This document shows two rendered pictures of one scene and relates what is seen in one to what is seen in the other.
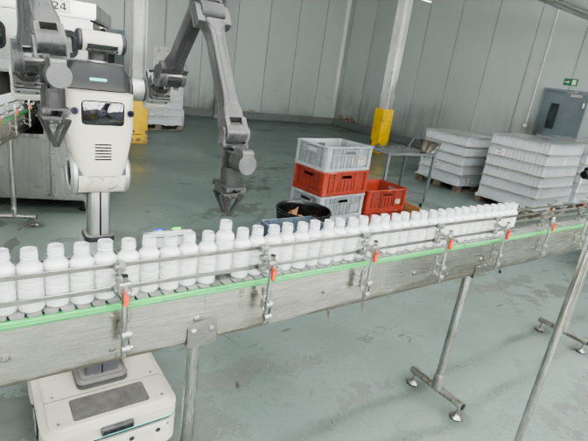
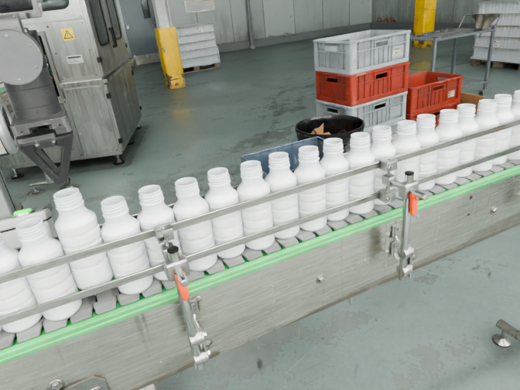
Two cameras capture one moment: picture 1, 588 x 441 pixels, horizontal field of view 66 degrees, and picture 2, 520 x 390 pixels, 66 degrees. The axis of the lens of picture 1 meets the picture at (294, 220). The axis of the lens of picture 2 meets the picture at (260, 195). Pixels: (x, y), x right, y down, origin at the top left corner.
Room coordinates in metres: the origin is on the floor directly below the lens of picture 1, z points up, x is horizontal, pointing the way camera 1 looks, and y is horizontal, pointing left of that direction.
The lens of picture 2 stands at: (0.85, -0.21, 1.43)
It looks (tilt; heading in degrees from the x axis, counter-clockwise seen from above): 26 degrees down; 14
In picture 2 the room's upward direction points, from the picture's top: 6 degrees counter-clockwise
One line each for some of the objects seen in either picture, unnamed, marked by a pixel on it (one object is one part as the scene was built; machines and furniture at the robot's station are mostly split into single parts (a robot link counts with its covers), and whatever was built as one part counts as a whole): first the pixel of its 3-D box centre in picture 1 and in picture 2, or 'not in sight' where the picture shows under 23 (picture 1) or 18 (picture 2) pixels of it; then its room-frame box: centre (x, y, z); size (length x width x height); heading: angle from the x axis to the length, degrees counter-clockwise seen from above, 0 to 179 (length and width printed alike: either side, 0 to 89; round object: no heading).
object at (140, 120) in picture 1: (136, 112); (170, 57); (8.55, 3.22, 0.55); 0.40 x 0.40 x 1.10; 37
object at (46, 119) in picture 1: (55, 128); not in sight; (1.15, 0.64, 1.44); 0.07 x 0.07 x 0.09; 37
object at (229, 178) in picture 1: (229, 177); (34, 100); (1.32, 0.21, 1.33); 0.10 x 0.07 x 0.07; 37
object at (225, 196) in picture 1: (227, 200); (51, 150); (1.32, 0.21, 1.26); 0.07 x 0.07 x 0.09; 37
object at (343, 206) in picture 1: (326, 200); (360, 109); (4.11, -0.28, 0.55); 0.61 x 0.41 x 0.22; 134
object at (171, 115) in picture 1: (150, 104); (186, 48); (10.69, 3.70, 0.50); 1.24 x 1.03 x 1.00; 130
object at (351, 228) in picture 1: (350, 238); (359, 173); (1.63, -0.22, 1.08); 0.06 x 0.06 x 0.17
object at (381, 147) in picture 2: (360, 236); (380, 165); (1.67, -0.27, 1.08); 0.06 x 0.06 x 0.17
